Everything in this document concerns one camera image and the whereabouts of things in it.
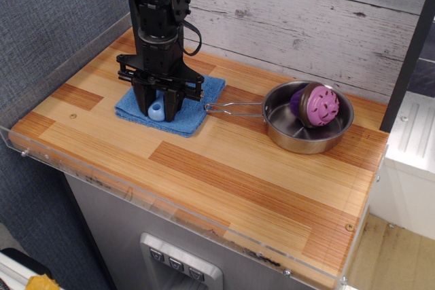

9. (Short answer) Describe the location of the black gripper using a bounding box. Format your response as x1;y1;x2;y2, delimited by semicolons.
116;33;205;122

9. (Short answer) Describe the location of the blue spoon with grey bowl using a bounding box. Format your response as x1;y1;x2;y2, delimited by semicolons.
147;98;166;122

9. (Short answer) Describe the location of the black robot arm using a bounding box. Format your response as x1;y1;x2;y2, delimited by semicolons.
116;0;204;122

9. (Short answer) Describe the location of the blue folded cloth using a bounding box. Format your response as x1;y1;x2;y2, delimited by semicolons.
115;76;226;137

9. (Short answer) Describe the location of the grey toy fridge cabinet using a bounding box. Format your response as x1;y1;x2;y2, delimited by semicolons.
63;170;327;290

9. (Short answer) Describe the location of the clear acrylic table guard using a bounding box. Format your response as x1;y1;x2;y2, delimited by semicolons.
10;8;393;289

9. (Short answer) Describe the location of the silver dispenser button panel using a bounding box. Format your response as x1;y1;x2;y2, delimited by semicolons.
140;232;224;289

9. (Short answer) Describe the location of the purple toy cupcake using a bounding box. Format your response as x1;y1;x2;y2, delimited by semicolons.
290;82;340;128

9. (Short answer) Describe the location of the yellow and black object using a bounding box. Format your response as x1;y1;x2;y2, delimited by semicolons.
24;274;60;290

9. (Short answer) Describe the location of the white ridged side unit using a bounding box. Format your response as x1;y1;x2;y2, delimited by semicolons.
368;92;434;239

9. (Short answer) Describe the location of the steel pot with wire handle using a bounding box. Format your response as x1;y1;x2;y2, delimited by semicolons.
204;80;354;154

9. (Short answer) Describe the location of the right black frame post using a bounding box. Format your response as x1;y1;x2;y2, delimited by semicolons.
380;0;434;132

